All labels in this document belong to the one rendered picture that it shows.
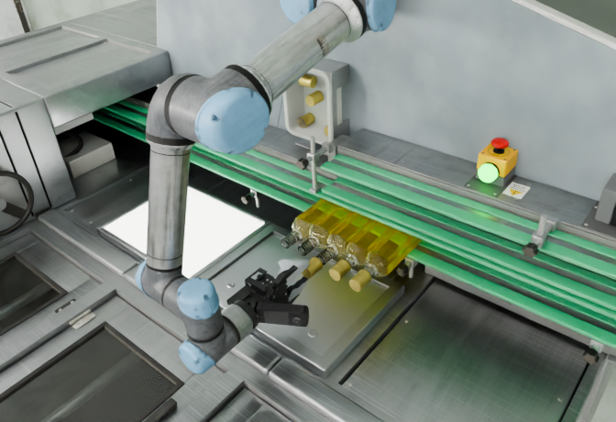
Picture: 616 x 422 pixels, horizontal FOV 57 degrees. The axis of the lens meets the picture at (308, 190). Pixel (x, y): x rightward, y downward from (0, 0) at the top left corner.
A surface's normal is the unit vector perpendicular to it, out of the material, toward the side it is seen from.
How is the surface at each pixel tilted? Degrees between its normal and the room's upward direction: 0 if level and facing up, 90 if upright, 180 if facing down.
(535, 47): 0
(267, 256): 90
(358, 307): 90
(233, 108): 80
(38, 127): 90
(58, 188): 90
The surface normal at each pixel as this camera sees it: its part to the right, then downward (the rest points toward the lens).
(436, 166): -0.05, -0.83
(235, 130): 0.65, 0.39
